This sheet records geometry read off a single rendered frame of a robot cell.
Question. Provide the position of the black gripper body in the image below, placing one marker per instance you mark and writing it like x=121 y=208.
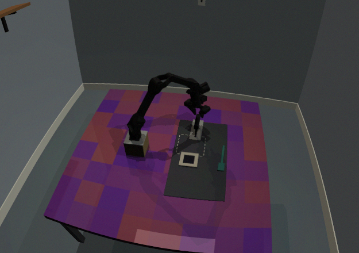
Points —
x=197 y=104

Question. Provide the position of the beige square tile with dark centre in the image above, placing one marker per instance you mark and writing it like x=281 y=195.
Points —
x=188 y=159

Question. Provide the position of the black flat mat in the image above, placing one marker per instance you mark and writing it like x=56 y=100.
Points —
x=203 y=182

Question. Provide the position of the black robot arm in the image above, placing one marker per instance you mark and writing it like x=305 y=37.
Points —
x=155 y=86

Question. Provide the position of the green small trowel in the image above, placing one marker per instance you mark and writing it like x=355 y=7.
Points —
x=221 y=164

